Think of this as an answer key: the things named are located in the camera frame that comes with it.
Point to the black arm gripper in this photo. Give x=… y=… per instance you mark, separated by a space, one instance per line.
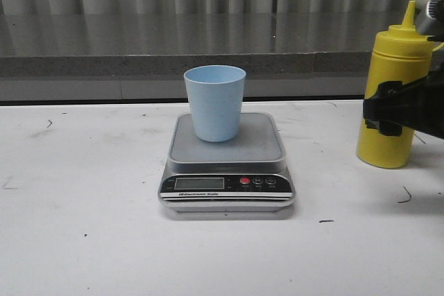
x=417 y=105

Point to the yellow squeeze bottle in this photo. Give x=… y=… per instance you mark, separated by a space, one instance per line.
x=399 y=54

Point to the light blue plastic cup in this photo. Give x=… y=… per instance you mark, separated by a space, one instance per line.
x=215 y=94

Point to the silver digital kitchen scale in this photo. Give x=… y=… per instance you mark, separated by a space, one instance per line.
x=247 y=174

